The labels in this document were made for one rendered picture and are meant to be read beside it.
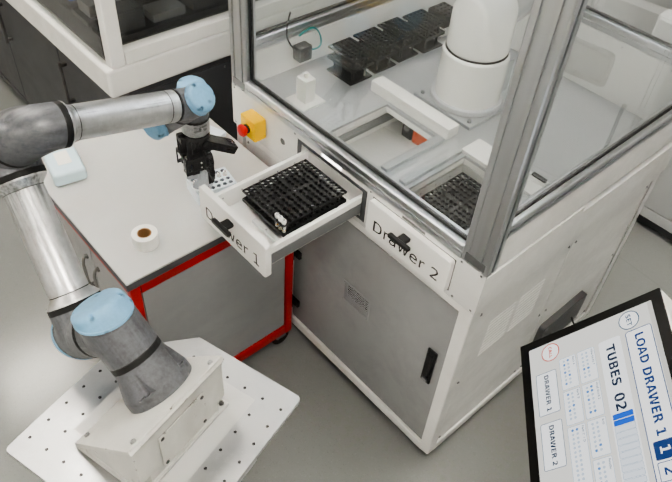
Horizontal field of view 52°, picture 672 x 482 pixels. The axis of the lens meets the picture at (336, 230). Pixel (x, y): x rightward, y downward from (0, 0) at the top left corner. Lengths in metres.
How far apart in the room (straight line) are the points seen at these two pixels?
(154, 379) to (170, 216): 0.69
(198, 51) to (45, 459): 1.47
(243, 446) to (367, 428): 0.97
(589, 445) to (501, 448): 1.21
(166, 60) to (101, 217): 0.67
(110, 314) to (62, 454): 0.35
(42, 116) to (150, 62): 1.01
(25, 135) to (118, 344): 0.44
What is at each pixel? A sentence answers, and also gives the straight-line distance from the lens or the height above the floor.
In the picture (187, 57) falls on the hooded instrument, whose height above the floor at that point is 0.86.
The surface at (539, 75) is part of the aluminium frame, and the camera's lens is 1.33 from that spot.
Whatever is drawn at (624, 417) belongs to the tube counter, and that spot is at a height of 1.11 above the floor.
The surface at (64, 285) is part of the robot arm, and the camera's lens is 1.55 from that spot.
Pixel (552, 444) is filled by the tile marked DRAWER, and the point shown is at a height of 1.00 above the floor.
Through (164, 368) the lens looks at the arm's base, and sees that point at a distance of 1.44.
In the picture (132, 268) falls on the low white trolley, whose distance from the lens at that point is 1.88.
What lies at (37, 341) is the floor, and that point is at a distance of 2.78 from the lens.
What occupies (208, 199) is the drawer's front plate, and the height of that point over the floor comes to 0.91.
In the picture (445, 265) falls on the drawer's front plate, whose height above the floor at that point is 0.91.
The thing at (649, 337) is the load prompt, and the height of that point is 1.17.
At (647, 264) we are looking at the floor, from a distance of 3.31.
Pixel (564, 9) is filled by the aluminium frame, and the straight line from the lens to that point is 1.28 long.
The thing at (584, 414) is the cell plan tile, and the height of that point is 1.06.
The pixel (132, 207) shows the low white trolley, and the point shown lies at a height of 0.76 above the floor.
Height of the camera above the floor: 2.13
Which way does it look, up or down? 45 degrees down
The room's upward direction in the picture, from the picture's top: 5 degrees clockwise
